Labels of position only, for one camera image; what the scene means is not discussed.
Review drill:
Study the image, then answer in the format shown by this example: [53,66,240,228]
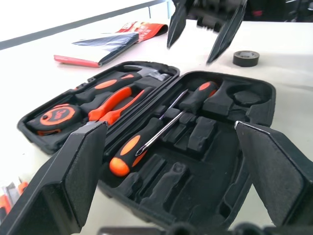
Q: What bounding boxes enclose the orange voltage tester pen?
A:
[16,175,28,195]

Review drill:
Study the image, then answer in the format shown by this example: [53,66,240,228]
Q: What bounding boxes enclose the black plastic tool case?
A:
[17,61,276,232]

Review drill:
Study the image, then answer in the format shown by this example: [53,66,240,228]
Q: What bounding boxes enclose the black orange claw hammer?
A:
[74,65,173,105]

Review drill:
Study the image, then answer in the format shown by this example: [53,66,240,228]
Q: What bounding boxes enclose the orange handled pliers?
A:
[87,86,154,128]

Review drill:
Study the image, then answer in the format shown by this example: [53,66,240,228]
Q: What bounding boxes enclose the phillips screwdriver orange black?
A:
[135,81,219,157]

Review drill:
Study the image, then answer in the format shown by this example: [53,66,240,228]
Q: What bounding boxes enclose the red printed paper booklet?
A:
[53,21,170,69]

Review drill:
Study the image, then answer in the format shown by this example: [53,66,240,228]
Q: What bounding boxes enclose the orange utility knife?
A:
[0,185,20,222]

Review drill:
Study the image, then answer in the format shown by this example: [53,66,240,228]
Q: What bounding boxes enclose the dark folded plastic bag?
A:
[71,32,140,66]

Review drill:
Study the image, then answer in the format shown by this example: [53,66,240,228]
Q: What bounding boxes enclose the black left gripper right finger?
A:
[234,120,313,230]

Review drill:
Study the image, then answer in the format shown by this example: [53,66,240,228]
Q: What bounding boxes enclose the black electrical tape roll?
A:
[232,49,260,67]

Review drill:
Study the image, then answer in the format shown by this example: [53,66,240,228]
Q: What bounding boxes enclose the flathead screwdriver orange black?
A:
[109,89,190,177]

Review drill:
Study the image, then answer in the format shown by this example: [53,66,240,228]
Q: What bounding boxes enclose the orange black tape measure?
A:
[26,102,83,137]

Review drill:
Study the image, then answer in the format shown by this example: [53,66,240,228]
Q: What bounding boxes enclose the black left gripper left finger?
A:
[0,121,109,235]

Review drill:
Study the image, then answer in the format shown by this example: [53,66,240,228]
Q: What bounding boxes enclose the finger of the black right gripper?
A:
[166,0,194,51]
[206,0,248,65]

